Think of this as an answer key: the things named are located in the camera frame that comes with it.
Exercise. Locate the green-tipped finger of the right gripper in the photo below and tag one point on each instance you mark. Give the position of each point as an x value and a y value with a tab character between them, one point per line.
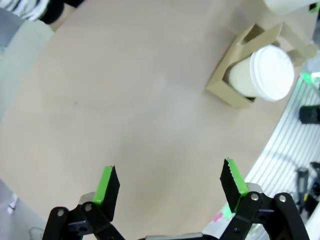
315	7

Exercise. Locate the ribbed metal base plate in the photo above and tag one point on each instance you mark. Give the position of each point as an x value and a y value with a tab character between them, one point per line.
282	150

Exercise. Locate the person in zebra striped jacket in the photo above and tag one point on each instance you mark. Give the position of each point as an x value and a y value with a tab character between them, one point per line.
25	7

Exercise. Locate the brown cardboard cup carrier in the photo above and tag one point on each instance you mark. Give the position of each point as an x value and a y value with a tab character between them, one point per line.
222	87

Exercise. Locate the white paper cup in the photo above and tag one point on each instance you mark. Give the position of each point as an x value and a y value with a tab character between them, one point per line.
240	77
287	6

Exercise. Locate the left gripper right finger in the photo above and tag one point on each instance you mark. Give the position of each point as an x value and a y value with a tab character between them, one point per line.
232	187

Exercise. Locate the black round object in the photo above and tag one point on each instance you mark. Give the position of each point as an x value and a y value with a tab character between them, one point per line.
310	114

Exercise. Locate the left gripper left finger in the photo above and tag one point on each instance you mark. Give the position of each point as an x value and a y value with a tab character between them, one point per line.
110	190

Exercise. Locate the white plastic cup lid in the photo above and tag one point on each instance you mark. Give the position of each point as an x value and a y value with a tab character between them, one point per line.
272	72

